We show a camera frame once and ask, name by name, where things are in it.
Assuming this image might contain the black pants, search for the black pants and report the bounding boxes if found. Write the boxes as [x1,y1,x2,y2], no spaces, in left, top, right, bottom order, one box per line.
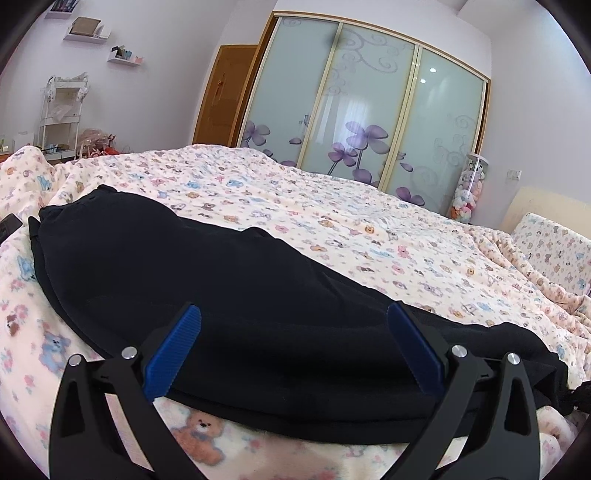
[28,185,575,446]

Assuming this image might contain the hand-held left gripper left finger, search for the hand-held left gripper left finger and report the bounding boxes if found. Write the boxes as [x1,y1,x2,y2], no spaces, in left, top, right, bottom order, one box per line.
[48,302,204,480]

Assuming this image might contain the clear tube of plush toys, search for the clear tube of plush toys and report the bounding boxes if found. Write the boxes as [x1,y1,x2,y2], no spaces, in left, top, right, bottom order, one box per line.
[449,152,491,224]

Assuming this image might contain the bear printed blanket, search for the bear printed blanket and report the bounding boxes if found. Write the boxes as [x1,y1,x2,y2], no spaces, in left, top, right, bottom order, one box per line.
[0,144,591,480]

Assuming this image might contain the floral glass sliding wardrobe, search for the floral glass sliding wardrobe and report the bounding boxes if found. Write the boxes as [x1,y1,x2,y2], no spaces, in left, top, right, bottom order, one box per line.
[238,11,491,220]

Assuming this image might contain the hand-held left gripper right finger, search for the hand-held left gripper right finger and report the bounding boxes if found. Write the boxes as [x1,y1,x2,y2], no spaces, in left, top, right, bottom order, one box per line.
[387,302,542,480]

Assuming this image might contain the wooden door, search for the wooden door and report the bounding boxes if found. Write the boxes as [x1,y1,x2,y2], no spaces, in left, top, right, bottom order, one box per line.
[193,44,259,148]

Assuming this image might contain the white storage rack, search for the white storage rack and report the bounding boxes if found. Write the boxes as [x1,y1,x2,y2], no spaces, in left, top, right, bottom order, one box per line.
[37,74,90,153]

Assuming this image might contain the white wall shelf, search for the white wall shelf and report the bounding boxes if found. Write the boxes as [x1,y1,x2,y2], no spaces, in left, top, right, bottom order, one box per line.
[64,17,112,44]
[45,0,79,19]
[107,45,144,68]

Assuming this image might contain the bear printed pillow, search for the bear printed pillow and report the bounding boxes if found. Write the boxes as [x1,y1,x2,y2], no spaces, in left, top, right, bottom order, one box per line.
[510,212,591,315]

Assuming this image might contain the cream headboard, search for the cream headboard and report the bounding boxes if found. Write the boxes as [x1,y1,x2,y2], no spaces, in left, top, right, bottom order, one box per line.
[501,186,591,241]

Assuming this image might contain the small black device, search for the small black device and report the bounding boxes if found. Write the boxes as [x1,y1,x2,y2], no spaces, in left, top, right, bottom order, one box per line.
[0,213,23,243]

